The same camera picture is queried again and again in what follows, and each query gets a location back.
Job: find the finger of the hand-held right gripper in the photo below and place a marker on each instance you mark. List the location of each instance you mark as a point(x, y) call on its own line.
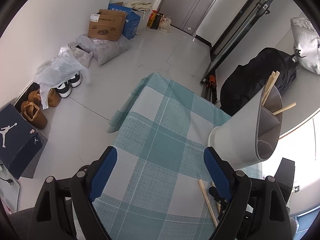
point(213, 192)

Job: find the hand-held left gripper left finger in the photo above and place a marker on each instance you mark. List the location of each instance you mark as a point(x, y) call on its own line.
point(102, 172)

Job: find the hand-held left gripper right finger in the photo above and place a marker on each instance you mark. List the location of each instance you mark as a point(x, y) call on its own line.
point(217, 172)

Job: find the white utensil holder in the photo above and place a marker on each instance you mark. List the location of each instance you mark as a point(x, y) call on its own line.
point(240, 135)

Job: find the white shoulder bag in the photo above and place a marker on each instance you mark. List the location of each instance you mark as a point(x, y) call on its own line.
point(307, 47)

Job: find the teal checked tablecloth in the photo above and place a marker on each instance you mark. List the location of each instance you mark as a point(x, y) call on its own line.
point(162, 142)

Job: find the brown shoe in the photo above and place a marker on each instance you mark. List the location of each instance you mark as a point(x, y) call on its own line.
point(35, 116)
point(53, 97)

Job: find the dark blue shoe box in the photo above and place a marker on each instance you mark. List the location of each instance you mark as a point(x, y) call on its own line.
point(17, 140)

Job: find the black and white sneaker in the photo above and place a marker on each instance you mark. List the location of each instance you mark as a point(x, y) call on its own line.
point(75, 80)
point(63, 90)

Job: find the orange and black tool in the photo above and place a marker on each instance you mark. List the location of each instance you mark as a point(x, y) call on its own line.
point(210, 80)

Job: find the black backpack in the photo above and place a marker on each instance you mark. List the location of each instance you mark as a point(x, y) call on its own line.
point(252, 80)

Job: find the white plastic bag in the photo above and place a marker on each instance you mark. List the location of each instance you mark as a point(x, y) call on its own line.
point(60, 72)

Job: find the small grey parcel bag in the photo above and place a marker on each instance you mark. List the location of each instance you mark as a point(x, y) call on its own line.
point(80, 56)

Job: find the brown cardboard box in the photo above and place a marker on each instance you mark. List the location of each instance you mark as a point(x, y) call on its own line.
point(107, 27)

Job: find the blue cardboard box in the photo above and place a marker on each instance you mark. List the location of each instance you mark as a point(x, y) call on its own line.
point(131, 22)

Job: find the bags by the door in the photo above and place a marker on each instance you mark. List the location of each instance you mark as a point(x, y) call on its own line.
point(143, 21)

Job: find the clear plastic bag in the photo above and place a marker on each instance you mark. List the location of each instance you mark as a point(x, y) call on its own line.
point(166, 23)

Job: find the red bag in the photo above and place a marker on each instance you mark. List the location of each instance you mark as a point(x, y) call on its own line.
point(152, 20)

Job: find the black and yellow bag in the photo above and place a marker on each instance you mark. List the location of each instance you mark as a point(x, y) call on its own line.
point(157, 21)

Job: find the beige folded cloth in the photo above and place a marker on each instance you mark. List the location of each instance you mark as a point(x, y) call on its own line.
point(140, 5)

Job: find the grey door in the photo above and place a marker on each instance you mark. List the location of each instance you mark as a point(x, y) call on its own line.
point(190, 2)

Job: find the wall power socket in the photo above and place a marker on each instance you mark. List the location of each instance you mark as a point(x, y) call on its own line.
point(295, 188)

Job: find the black metal frame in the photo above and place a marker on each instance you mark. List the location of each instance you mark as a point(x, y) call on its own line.
point(250, 16)

